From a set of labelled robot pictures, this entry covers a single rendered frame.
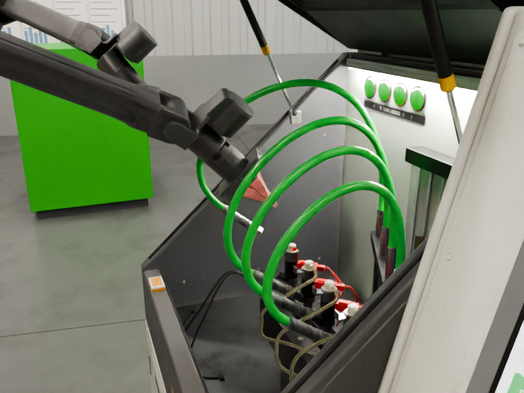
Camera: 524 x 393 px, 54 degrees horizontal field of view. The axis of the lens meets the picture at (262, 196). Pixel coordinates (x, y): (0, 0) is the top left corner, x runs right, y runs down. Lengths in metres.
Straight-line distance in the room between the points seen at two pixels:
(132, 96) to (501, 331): 0.61
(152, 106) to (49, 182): 3.50
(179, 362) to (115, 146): 3.39
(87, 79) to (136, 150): 3.47
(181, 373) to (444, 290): 0.50
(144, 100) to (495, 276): 0.56
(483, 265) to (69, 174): 3.88
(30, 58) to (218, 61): 6.66
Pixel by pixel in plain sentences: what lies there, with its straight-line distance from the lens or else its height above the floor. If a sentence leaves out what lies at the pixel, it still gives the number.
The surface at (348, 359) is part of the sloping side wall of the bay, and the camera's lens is 0.73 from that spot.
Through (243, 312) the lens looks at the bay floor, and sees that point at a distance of 1.34.
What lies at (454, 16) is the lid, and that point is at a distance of 0.85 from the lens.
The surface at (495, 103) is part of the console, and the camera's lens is 0.65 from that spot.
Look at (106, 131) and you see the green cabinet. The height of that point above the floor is 0.67.
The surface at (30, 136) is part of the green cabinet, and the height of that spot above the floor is 0.68.
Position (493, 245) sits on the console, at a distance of 0.62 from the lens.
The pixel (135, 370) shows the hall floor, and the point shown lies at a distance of 2.56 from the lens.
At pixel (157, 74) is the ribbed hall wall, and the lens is 7.39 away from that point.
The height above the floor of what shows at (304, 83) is 1.42.
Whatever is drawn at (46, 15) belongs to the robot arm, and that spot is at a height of 1.54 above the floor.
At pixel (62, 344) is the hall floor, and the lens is 2.83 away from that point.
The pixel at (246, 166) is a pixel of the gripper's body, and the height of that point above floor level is 1.28.
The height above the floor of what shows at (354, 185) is 1.31.
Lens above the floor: 1.54
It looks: 20 degrees down
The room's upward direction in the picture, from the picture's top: straight up
